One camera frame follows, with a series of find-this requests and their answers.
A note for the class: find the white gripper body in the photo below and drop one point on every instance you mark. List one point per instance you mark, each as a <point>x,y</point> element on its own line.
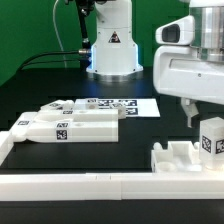
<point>177,71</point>

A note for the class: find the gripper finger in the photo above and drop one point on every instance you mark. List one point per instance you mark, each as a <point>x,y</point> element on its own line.
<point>191,111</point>

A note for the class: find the white chair seat piece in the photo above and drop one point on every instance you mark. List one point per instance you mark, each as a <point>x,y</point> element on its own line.
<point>179,156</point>

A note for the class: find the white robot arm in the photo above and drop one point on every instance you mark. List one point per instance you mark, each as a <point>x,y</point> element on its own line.
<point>209,30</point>

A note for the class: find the white flat back plate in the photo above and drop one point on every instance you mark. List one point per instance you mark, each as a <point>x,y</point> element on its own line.
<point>134,107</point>

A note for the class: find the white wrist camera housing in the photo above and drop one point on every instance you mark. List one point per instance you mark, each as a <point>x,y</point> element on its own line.
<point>180,32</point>

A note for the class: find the white front fence rail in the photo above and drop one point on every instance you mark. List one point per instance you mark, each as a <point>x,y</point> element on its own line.
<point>62,187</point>

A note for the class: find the white fence rail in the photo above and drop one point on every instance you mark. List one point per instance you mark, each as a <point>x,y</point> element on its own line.
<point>62,187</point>
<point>6,144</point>

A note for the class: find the white left fence rail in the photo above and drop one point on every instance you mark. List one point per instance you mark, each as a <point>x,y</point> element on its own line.
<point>6,144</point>

